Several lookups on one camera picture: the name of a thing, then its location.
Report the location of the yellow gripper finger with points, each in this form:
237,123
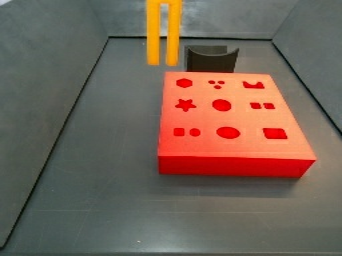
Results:
153,31
174,30

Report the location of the dark grey curved block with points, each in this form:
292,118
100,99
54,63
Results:
206,58

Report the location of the red shape-sorter block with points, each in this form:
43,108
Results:
226,125

